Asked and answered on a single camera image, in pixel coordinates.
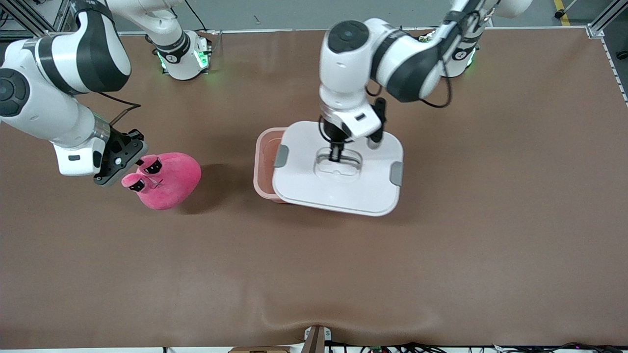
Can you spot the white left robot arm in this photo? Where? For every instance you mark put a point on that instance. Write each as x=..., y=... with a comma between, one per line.
x=343, y=73

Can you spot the perforated metal edge rail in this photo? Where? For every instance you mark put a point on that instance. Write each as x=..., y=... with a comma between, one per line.
x=619, y=78

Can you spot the white box lid grey clips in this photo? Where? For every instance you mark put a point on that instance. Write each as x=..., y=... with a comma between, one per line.
x=304, y=191

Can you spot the black caster wheel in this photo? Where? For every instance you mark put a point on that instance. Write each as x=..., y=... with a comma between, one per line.
x=558, y=14

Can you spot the aluminium frame with dark struts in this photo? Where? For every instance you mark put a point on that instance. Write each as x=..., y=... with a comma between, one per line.
x=35, y=41

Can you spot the pink plastic storage box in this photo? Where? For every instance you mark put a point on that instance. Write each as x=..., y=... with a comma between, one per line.
x=265, y=166

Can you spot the pink plush toy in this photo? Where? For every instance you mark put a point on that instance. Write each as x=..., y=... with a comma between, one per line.
x=171, y=186

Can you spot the aluminium frame corner post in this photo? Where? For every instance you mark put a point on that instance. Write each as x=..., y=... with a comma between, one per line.
x=596, y=29

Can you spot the brown camera mount post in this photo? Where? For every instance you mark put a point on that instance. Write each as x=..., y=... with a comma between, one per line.
x=316, y=340

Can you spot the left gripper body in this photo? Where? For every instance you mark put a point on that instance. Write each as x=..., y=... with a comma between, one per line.
x=334, y=135

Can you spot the small black round object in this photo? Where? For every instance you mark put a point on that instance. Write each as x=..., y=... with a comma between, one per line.
x=623, y=55

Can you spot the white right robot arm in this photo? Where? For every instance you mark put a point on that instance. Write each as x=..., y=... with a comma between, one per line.
x=49, y=108

